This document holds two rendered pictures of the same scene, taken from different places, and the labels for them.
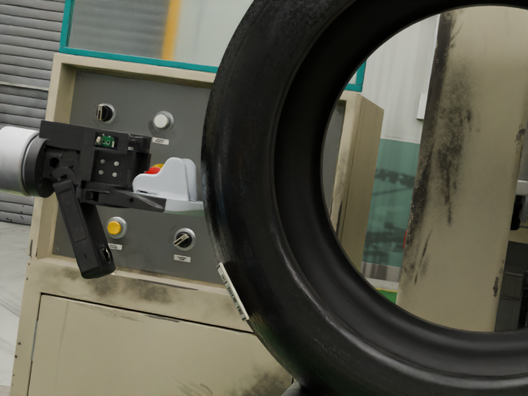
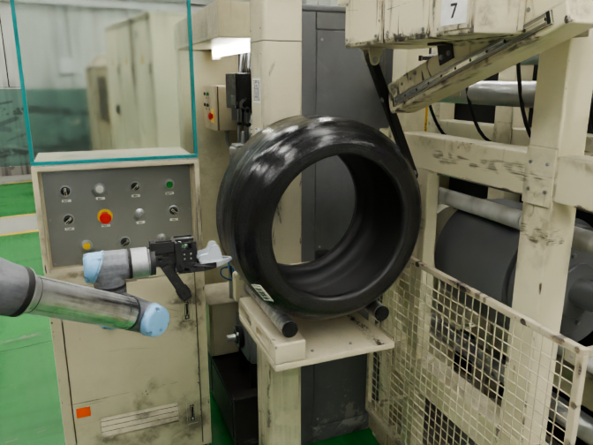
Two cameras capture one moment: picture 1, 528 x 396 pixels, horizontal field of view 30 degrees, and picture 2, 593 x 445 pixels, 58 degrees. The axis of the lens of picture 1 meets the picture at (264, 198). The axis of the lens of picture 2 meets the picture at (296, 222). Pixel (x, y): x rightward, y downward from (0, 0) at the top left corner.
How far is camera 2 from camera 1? 0.80 m
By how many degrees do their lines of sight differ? 36
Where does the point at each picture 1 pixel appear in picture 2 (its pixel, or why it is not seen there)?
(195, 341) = (146, 286)
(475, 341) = (309, 267)
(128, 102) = (77, 183)
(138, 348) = not seen: hidden behind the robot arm
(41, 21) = not seen: outside the picture
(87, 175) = (181, 262)
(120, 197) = (199, 267)
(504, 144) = (296, 188)
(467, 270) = (289, 237)
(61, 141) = (161, 251)
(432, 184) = not seen: hidden behind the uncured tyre
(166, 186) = (213, 256)
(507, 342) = (319, 265)
